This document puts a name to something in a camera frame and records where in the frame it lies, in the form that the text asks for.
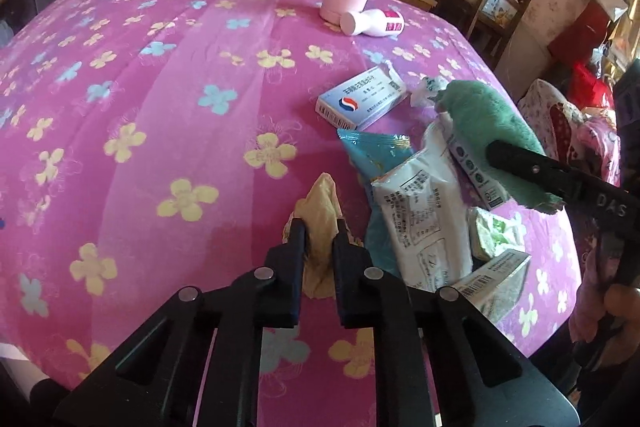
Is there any beige tissue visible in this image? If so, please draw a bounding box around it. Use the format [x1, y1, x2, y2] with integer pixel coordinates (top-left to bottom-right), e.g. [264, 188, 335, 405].
[282, 172, 366, 300]

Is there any green tissue pack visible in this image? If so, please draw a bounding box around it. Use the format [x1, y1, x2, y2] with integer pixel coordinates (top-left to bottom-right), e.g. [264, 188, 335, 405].
[467, 207, 526, 263]

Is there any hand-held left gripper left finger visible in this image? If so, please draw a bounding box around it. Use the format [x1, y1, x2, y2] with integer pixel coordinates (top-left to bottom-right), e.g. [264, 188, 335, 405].
[52, 218, 307, 427]

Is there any pink floral bed sheet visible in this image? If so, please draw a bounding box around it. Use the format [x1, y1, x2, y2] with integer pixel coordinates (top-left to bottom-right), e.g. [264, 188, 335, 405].
[0, 0, 583, 395]

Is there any wooden chair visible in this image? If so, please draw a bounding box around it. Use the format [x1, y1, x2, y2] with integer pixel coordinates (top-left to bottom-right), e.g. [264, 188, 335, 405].
[450, 0, 536, 58]

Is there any white text-printed packet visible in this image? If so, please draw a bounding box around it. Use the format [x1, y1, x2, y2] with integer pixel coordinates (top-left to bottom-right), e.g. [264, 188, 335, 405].
[371, 152, 475, 293]

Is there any white blue medicine box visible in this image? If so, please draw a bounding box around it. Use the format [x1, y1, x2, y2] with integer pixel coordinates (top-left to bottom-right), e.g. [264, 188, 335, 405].
[316, 68, 408, 132]

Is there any person's right hand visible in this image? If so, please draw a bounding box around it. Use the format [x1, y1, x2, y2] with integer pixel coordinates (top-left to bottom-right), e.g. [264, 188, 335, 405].
[602, 283, 640, 365]

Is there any teal snack packet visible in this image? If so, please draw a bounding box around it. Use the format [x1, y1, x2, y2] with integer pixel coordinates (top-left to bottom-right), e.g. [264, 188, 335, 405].
[337, 128, 416, 270]

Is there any white packet with round icons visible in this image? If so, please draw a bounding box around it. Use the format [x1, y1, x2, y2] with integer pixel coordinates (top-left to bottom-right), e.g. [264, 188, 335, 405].
[422, 112, 513, 212]

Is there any white appliance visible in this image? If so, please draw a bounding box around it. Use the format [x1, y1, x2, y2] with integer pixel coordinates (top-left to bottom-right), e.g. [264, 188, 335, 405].
[492, 19, 553, 100]

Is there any small white bottle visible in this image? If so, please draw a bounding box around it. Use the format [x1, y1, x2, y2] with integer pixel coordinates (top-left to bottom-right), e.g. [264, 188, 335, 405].
[340, 8, 407, 38]

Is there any white green medicine box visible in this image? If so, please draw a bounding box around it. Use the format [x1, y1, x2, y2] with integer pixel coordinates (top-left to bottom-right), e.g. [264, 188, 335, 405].
[452, 249, 532, 325]

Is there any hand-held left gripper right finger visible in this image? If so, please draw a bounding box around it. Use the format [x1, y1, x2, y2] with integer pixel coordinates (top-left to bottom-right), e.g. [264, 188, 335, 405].
[333, 220, 581, 427]

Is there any crumpled clear wrapper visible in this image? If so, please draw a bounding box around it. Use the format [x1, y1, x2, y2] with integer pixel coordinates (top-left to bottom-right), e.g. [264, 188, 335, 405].
[410, 76, 448, 108]

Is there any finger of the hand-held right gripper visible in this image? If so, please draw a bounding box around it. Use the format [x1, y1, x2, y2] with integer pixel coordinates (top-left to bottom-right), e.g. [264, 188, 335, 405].
[486, 140, 582, 208]

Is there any red bag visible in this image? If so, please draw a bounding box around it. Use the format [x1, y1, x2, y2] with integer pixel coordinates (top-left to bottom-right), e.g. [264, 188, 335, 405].
[572, 62, 616, 108]

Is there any red box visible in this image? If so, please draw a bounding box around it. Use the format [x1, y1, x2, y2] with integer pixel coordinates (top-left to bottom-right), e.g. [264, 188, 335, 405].
[547, 0, 626, 68]

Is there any floral sofa cover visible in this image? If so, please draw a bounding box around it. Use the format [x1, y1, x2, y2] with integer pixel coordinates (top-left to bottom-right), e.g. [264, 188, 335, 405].
[517, 79, 621, 188]

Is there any green fluffy cloth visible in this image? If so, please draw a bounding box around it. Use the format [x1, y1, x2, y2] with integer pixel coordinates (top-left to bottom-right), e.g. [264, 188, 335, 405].
[437, 79, 566, 215]

